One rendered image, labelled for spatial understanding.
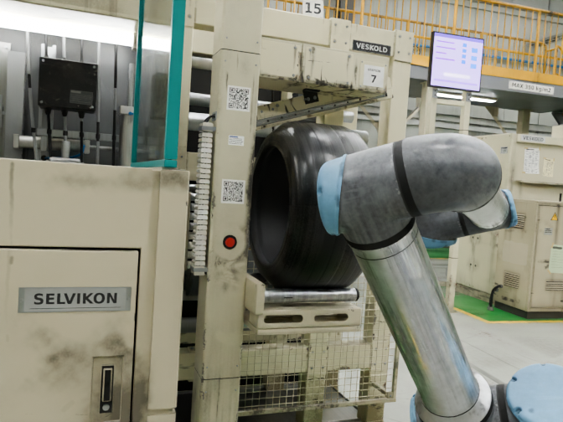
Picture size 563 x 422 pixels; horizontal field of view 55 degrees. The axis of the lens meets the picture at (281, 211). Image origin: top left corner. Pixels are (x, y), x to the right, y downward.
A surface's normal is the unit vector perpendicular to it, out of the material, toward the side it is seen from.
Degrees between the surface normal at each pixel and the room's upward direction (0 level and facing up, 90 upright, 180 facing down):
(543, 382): 38
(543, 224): 90
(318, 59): 90
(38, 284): 90
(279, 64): 90
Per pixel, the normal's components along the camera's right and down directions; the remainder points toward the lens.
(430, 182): -0.05, 0.27
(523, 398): -0.33, -0.78
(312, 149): 0.05, -0.58
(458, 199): 0.28, 0.69
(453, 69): 0.29, 0.07
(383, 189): -0.36, 0.20
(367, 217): -0.14, 0.60
